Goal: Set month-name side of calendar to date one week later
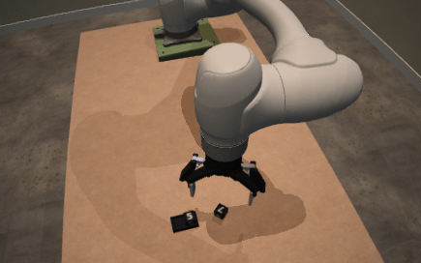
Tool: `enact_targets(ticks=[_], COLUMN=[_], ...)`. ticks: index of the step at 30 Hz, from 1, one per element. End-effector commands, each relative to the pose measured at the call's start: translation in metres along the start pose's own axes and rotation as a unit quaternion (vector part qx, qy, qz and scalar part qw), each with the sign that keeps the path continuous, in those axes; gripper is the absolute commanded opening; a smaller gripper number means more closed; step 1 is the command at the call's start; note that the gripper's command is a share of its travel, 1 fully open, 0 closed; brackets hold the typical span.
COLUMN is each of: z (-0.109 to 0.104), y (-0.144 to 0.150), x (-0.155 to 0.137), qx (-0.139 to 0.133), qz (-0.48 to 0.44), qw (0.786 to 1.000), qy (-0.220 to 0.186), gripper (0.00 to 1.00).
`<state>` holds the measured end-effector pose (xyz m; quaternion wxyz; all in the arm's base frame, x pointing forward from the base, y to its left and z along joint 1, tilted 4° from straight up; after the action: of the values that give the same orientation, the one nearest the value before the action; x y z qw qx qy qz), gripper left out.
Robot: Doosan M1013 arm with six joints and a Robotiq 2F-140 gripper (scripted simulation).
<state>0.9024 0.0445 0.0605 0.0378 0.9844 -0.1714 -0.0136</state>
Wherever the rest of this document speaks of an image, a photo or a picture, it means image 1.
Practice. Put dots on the black cube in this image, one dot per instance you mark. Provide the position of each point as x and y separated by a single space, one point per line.
220 211
189 217

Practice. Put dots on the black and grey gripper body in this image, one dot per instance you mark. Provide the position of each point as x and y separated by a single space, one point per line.
223 167

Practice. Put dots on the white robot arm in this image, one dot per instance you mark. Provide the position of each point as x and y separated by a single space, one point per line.
235 96

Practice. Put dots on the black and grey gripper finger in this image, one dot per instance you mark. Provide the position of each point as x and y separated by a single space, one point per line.
191 175
254 182

